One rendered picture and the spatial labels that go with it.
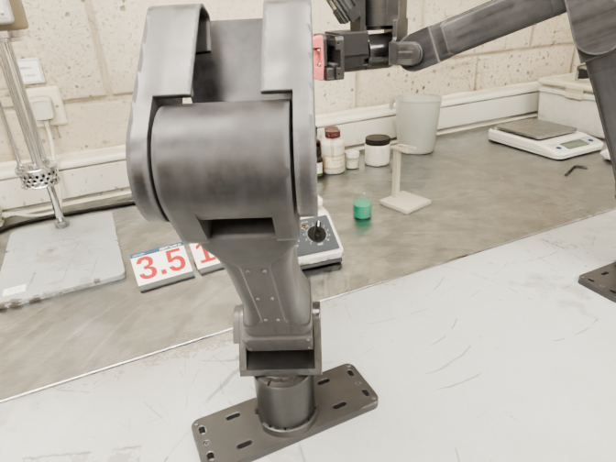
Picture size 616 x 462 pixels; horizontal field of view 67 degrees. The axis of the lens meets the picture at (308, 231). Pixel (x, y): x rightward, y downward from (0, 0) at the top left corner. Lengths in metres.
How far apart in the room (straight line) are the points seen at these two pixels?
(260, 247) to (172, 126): 0.09
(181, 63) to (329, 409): 0.40
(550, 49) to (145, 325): 1.63
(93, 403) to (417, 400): 0.38
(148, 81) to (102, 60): 0.97
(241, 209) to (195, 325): 0.48
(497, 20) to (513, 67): 1.04
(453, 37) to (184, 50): 0.58
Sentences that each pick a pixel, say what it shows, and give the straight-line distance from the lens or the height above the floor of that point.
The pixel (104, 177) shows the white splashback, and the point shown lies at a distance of 1.22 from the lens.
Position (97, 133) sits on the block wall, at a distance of 1.24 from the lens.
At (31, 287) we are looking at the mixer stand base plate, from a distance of 0.89.
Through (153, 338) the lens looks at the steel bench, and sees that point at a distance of 0.70.
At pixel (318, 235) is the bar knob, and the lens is 0.78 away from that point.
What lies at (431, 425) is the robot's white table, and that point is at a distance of 0.55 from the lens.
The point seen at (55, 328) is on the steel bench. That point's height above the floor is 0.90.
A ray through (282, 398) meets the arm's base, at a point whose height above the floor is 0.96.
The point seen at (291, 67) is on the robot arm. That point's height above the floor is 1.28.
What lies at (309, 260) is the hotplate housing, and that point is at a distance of 0.78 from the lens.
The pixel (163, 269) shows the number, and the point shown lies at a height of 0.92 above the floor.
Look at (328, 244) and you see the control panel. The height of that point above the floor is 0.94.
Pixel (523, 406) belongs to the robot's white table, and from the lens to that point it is 0.60.
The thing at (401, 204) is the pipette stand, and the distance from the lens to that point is 1.02.
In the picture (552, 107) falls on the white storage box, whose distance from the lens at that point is 1.74.
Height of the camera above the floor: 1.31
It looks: 27 degrees down
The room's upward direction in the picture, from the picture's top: 3 degrees counter-clockwise
